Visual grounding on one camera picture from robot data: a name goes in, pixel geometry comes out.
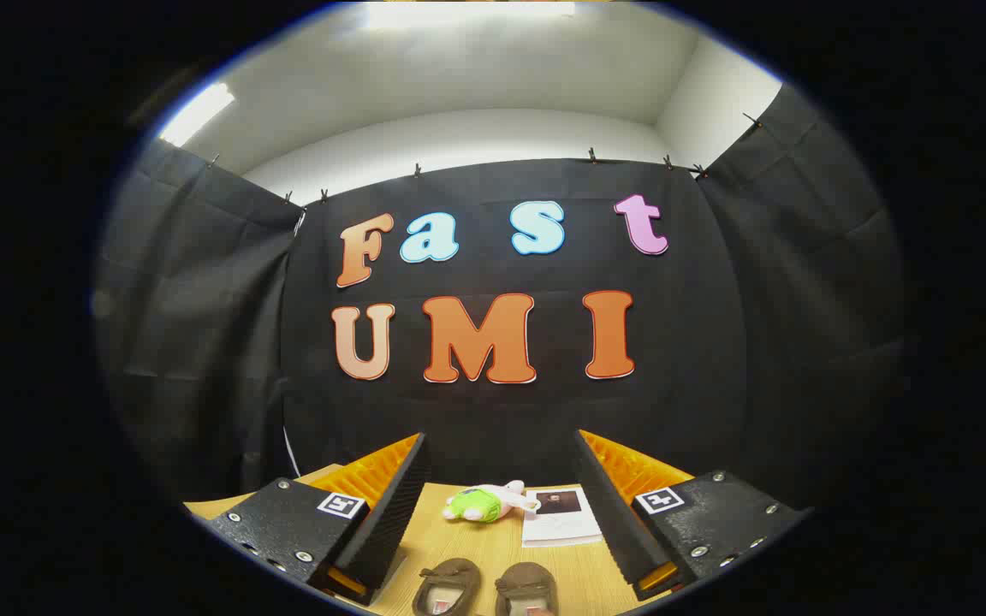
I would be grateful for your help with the brown fuzzy shoe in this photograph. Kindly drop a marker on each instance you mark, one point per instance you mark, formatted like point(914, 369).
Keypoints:
point(446, 575)
point(527, 577)

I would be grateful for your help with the white book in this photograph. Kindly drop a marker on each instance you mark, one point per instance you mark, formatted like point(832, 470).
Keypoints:
point(557, 526)

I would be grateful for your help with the green and pink plush toy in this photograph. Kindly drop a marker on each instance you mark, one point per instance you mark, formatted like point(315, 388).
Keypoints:
point(480, 503)

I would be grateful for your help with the black backdrop cloth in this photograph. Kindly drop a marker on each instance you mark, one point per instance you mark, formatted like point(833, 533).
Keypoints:
point(501, 411)

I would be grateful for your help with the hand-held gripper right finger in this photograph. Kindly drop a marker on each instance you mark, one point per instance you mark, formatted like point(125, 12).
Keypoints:
point(608, 513)

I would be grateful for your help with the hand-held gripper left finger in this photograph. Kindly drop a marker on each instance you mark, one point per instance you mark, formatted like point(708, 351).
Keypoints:
point(386, 513)

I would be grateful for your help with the ceiling light panel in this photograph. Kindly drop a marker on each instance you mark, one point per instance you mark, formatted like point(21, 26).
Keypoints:
point(196, 114)

